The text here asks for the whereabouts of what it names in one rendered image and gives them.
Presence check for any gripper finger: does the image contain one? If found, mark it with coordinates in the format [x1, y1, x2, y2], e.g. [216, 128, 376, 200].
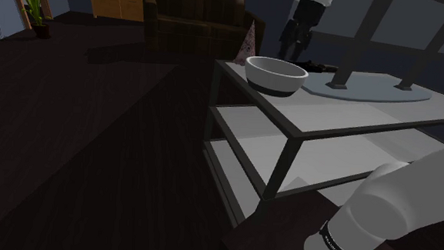
[294, 27, 314, 64]
[277, 19, 299, 63]

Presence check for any white bowl with black base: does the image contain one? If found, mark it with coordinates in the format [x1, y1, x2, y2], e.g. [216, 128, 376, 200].
[243, 55, 310, 99]

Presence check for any pink patterned cushion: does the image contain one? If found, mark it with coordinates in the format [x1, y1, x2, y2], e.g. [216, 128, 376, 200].
[232, 19, 258, 67]

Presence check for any dark brown armchair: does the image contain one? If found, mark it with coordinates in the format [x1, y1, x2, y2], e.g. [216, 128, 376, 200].
[140, 0, 268, 64]

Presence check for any light wooden cabinet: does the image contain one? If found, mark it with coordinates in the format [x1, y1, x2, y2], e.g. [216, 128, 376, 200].
[85, 0, 147, 23]

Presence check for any green plant in dark pot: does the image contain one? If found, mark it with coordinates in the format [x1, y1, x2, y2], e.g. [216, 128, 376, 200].
[10, 0, 54, 41]

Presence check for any black frame glass shelf table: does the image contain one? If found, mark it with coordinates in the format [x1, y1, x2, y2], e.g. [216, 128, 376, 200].
[199, 58, 444, 237]

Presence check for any black frame on grey oval base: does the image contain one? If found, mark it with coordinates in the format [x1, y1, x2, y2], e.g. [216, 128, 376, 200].
[301, 0, 444, 106]

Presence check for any brown wooden frame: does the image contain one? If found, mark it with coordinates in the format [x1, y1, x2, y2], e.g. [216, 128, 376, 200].
[6, 0, 55, 32]

